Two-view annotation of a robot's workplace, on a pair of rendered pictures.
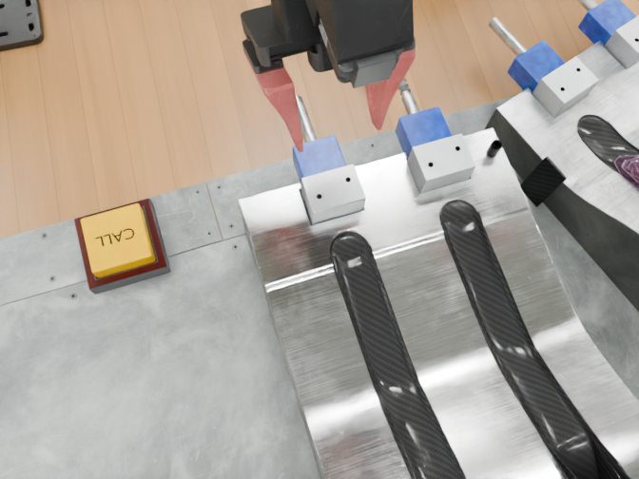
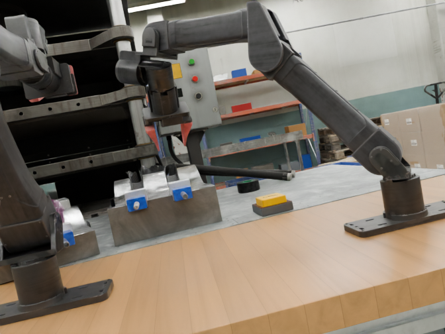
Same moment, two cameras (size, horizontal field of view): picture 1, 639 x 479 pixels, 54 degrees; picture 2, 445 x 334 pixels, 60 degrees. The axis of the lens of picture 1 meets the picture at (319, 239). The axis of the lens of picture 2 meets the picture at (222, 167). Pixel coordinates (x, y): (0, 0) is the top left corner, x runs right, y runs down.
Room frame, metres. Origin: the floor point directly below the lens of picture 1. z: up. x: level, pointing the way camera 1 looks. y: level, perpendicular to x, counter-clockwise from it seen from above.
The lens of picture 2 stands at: (1.12, 0.32, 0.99)
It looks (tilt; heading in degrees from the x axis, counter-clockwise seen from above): 4 degrees down; 193
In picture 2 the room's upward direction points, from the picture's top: 11 degrees counter-clockwise
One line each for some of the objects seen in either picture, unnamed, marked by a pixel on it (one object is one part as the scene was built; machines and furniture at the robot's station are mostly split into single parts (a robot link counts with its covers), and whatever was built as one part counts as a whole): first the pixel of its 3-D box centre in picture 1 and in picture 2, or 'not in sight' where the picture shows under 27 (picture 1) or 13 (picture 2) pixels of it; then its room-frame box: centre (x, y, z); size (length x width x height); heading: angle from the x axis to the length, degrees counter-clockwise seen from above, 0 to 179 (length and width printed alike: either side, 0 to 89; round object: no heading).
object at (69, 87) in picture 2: not in sight; (44, 79); (0.38, -0.21, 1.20); 0.10 x 0.07 x 0.07; 110
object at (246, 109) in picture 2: not in sight; (255, 126); (-6.07, -0.60, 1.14); 2.06 x 0.65 x 2.27; 105
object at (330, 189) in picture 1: (316, 156); (182, 193); (0.27, 0.01, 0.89); 0.13 x 0.05 x 0.05; 24
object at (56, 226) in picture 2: not in sight; (29, 239); (0.63, -0.12, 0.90); 0.09 x 0.06 x 0.06; 110
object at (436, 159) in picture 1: (419, 126); (136, 203); (0.32, -0.09, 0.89); 0.13 x 0.05 x 0.05; 24
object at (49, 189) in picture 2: not in sight; (41, 202); (-0.46, -0.96, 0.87); 0.50 x 0.27 x 0.17; 24
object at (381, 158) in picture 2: not in sight; (390, 161); (0.43, 0.44, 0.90); 0.09 x 0.06 x 0.06; 166
